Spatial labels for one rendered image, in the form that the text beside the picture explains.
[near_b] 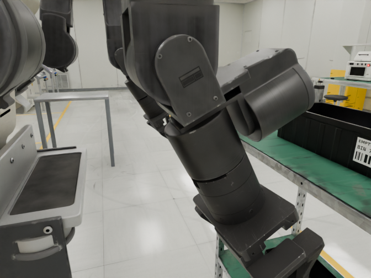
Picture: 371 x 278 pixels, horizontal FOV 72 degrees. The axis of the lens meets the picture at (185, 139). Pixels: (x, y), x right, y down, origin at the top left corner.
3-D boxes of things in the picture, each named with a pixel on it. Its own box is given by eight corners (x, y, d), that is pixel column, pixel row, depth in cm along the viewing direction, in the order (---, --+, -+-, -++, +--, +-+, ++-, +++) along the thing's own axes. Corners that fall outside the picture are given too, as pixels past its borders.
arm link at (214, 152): (152, 116, 24) (167, 132, 19) (214, 80, 25) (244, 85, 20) (185, 172, 27) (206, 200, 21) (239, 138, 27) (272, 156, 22)
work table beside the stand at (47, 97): (115, 166, 294) (108, 96, 269) (47, 174, 276) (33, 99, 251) (114, 152, 335) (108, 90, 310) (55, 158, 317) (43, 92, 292)
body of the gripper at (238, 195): (239, 178, 32) (216, 129, 29) (303, 222, 23) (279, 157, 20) (197, 209, 31) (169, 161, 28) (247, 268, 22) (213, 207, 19)
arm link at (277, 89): (127, 51, 23) (144, 51, 15) (233, -7, 25) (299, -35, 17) (184, 154, 28) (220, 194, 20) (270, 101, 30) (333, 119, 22)
